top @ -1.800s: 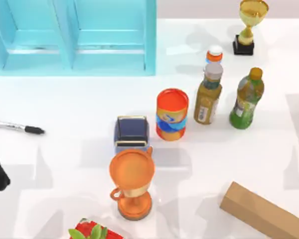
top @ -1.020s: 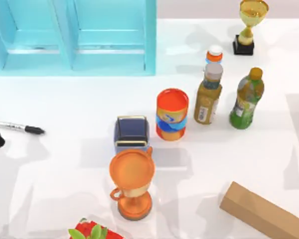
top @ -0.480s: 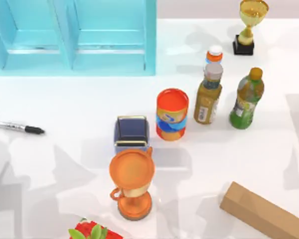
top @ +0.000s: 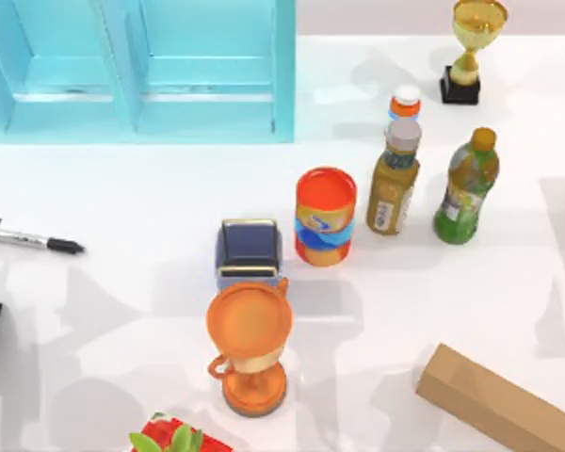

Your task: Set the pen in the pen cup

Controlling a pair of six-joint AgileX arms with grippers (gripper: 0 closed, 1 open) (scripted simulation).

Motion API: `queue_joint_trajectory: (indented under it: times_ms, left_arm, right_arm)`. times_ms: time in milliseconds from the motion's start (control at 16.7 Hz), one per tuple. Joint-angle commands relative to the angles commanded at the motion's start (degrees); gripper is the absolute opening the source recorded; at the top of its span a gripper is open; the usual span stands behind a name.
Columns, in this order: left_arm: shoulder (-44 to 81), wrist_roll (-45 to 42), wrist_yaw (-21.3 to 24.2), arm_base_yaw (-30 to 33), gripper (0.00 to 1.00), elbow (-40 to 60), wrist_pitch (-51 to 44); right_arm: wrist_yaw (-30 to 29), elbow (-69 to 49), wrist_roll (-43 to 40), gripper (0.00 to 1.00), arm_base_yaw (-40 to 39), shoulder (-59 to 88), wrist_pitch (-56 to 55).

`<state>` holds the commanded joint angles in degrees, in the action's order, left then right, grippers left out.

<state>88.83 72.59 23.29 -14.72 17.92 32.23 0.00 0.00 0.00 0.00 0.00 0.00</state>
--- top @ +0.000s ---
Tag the dark blue square box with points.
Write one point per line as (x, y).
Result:
(248, 245)

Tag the orange and blue can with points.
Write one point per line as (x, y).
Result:
(325, 221)

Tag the orange trophy cup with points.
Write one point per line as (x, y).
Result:
(249, 329)

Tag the brown bottle with grey cap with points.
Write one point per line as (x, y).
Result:
(392, 188)

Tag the orange bottle with white cap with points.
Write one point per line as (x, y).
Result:
(403, 108)

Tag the green bottle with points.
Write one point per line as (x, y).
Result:
(463, 193)

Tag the light blue rack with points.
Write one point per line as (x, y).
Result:
(136, 70)

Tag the black and silver marker pen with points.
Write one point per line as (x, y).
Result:
(28, 240)

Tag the gold trophy with black base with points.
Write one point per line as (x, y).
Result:
(471, 42)

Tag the brown cardboard box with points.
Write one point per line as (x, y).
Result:
(494, 400)

